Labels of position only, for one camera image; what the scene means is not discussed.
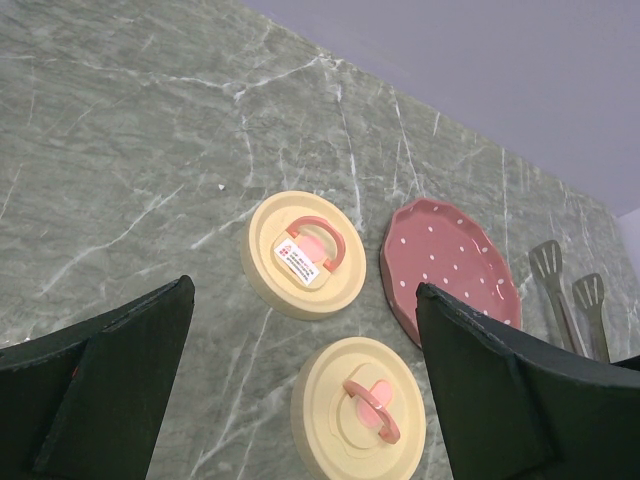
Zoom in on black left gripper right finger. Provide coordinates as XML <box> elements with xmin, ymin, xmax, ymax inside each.
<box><xmin>416</xmin><ymin>283</ymin><xmax>639</xmax><ymax>479</ymax></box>

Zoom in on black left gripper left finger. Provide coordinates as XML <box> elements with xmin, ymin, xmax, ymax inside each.
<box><xmin>1</xmin><ymin>275</ymin><xmax>194</xmax><ymax>479</ymax></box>

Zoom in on steel food tongs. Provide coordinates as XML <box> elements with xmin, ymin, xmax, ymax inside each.
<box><xmin>528</xmin><ymin>239</ymin><xmax>610</xmax><ymax>363</ymax></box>

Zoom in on cream lid pink handle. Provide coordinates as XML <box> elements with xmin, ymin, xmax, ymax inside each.
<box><xmin>290</xmin><ymin>337</ymin><xmax>427</xmax><ymax>479</ymax></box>

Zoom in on cream lid with label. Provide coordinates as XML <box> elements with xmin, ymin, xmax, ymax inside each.
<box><xmin>240</xmin><ymin>191</ymin><xmax>366</xmax><ymax>321</ymax></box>

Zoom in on pink dotted plate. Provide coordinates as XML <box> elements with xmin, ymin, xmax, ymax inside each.
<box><xmin>380</xmin><ymin>198</ymin><xmax>521</xmax><ymax>346</ymax></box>

